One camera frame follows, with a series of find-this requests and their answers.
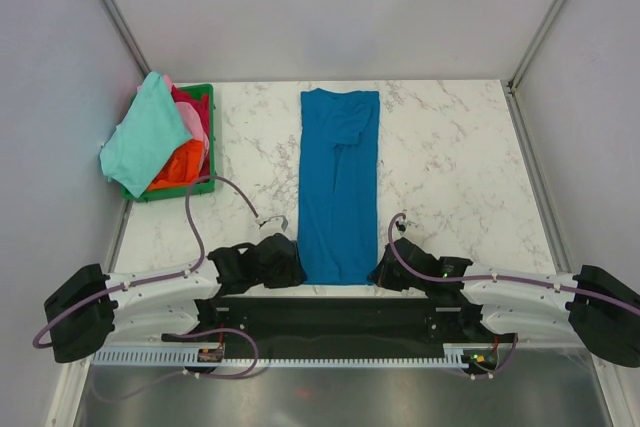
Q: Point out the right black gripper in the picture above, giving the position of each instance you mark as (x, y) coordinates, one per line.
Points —
(381, 277)

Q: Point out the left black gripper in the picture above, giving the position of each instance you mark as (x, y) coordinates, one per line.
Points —
(293, 274)

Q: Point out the blue t shirt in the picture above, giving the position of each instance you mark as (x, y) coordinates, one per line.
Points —
(338, 222)

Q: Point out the teal t shirt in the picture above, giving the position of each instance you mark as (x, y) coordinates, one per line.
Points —
(144, 141)

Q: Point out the green plastic bin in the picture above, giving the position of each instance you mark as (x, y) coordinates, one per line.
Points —
(148, 196)

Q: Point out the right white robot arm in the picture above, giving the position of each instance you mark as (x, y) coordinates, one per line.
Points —
(592, 307)

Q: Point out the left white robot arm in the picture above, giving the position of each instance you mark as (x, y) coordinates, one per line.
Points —
(92, 308)

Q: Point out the orange t shirt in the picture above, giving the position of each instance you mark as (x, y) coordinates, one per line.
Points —
(182, 168)

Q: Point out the pink t shirt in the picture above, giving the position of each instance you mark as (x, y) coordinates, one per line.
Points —
(194, 112)

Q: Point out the dark red t shirt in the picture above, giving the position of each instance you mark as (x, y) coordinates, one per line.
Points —
(205, 164)

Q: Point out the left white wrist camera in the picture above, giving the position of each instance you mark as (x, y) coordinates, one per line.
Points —
(273, 225)

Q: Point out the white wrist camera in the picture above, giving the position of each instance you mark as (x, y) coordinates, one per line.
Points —
(402, 227)
(273, 225)

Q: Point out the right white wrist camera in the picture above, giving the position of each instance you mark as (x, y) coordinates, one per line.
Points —
(402, 227)

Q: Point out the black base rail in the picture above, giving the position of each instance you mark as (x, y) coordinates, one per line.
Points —
(337, 326)

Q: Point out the aluminium front rail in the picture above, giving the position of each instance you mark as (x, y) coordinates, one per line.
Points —
(575, 342)

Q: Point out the white slotted cable duct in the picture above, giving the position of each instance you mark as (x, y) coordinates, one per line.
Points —
(197, 356)

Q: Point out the left aluminium frame post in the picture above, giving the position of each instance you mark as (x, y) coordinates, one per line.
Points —
(125, 34)

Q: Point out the aluminium frame post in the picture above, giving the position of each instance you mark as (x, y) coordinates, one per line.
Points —
(125, 34)
(550, 17)

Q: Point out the right aluminium frame post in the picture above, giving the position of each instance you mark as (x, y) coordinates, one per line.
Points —
(550, 17)

